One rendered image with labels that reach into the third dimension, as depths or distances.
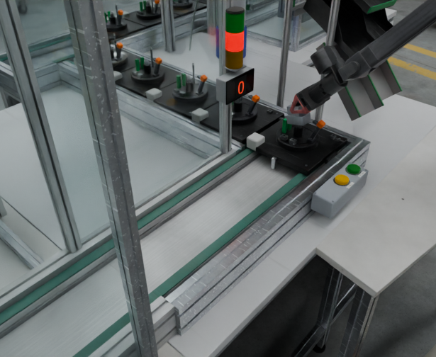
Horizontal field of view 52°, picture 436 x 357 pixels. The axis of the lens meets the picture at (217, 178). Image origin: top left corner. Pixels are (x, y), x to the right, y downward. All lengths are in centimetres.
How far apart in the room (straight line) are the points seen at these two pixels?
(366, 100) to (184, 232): 84
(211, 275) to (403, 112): 122
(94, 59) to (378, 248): 100
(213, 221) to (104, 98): 76
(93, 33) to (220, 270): 69
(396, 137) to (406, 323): 91
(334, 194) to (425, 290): 125
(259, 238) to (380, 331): 120
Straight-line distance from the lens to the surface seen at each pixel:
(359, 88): 171
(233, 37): 125
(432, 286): 251
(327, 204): 131
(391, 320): 231
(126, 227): 69
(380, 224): 142
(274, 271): 122
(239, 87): 131
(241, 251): 113
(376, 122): 192
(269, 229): 119
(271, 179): 142
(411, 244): 139
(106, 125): 59
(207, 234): 123
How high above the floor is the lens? 178
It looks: 38 degrees down
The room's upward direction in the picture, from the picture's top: straight up
